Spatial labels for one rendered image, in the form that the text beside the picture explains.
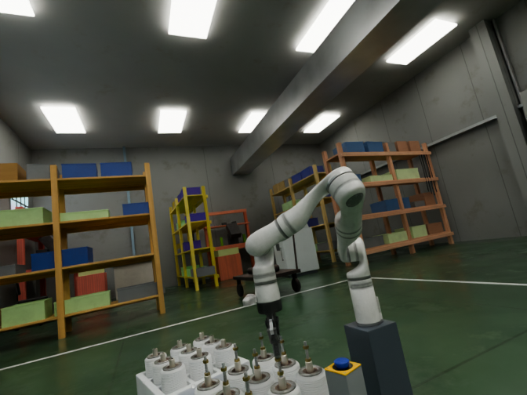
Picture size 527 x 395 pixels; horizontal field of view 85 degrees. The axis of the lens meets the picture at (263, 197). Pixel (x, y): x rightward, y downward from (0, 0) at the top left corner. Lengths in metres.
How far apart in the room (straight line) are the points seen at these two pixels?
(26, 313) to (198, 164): 6.58
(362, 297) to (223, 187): 8.70
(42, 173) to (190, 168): 5.61
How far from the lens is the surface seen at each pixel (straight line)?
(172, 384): 1.37
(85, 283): 7.14
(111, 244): 9.14
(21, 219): 4.70
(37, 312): 4.58
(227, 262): 7.74
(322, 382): 1.05
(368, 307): 1.23
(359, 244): 1.20
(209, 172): 9.73
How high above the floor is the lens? 0.66
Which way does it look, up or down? 10 degrees up
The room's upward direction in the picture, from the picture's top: 10 degrees counter-clockwise
